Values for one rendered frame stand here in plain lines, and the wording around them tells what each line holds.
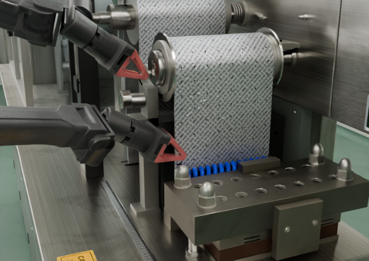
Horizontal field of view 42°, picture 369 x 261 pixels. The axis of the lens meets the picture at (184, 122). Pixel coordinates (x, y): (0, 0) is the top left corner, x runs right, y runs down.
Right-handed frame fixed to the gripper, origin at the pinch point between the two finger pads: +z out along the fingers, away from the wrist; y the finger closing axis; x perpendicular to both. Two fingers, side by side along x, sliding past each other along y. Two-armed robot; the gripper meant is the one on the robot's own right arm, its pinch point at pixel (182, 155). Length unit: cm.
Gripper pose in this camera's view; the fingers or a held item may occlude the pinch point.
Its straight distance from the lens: 104.4
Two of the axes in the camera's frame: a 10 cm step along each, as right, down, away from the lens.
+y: 3.8, 2.7, -8.8
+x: 4.7, -8.8, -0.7
